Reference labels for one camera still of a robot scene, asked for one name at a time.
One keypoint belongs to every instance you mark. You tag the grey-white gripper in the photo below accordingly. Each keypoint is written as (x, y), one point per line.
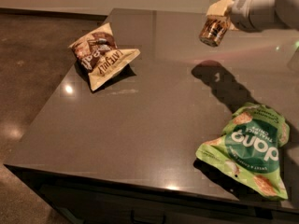
(249, 10)

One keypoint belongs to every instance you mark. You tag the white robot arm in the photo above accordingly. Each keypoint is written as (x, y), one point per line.
(288, 13)

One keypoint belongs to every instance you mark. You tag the brown Late July chip bag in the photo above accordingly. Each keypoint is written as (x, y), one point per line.
(99, 55)

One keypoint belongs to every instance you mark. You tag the green Dang rice chips bag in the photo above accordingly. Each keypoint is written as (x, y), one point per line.
(248, 149)

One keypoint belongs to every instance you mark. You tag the dark cabinet under table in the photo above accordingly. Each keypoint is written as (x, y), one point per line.
(83, 200)

